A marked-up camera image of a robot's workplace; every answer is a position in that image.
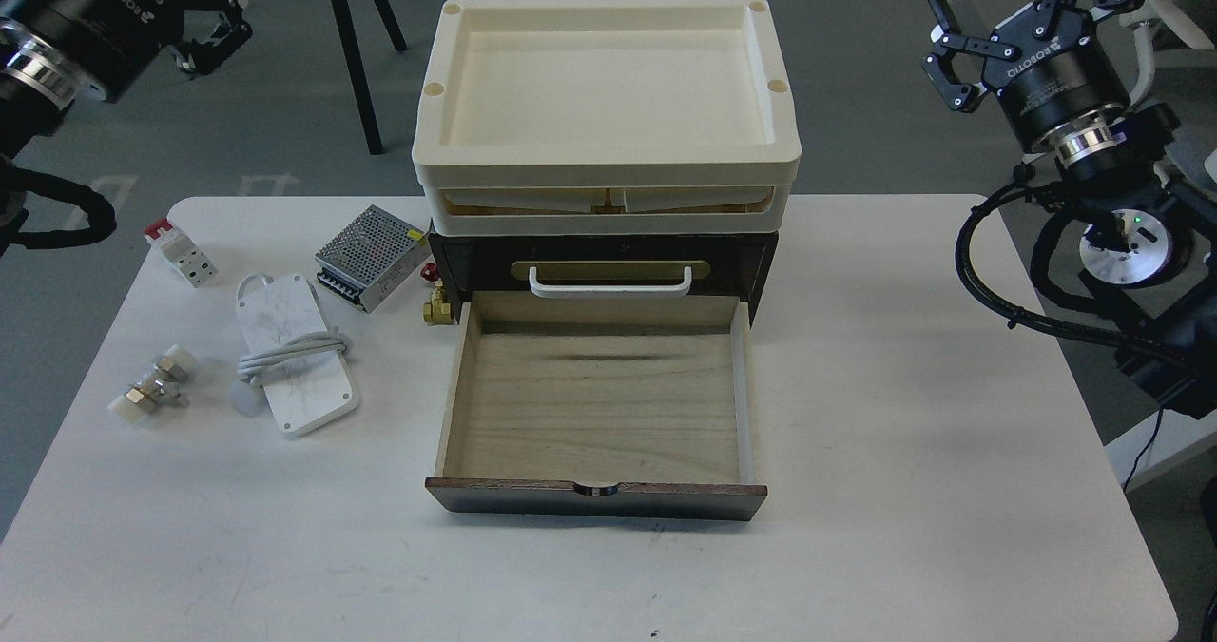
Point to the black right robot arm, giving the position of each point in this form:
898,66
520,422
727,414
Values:
1117,220

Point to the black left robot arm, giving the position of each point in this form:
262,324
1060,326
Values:
26,115

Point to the white red circuit breaker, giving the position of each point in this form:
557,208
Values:
179,251

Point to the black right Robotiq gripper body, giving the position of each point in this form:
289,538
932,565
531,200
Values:
1049,82

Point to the metal fitting white caps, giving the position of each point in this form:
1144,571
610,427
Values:
158,387

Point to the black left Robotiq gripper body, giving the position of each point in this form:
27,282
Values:
63,48

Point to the metal mesh power supply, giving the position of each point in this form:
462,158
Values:
370,257

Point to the open wooden drawer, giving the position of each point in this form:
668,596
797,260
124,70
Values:
601,407

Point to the cream plastic stacked tray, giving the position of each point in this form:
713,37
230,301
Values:
606,117

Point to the white charger with cable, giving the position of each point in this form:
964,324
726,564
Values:
296,364

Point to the white drawer handle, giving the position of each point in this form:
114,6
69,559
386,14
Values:
610,290

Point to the brass valve red handle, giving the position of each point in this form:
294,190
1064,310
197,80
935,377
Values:
437,310

